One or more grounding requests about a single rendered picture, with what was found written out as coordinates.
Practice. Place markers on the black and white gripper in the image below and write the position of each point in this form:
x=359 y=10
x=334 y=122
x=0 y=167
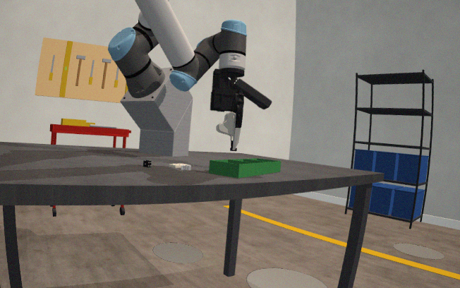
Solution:
x=232 y=100

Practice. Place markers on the green three-compartment bin rack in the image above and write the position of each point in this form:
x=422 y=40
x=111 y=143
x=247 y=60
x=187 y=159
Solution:
x=240 y=168

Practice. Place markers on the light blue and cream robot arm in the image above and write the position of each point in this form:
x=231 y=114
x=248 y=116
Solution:
x=157 y=24

